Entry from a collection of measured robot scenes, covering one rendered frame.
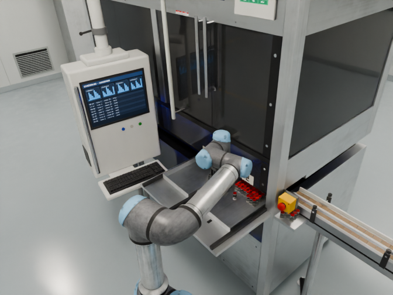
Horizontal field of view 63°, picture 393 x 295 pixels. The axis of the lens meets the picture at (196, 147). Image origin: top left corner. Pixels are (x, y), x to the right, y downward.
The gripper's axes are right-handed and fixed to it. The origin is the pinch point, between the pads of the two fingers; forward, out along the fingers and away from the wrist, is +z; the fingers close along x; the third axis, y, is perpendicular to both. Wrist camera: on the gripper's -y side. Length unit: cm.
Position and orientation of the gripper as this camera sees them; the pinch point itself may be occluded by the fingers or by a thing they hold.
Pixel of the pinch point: (224, 194)
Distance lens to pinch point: 156.7
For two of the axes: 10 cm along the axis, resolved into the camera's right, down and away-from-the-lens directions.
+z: 0.4, 8.4, 5.5
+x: 6.3, 4.0, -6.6
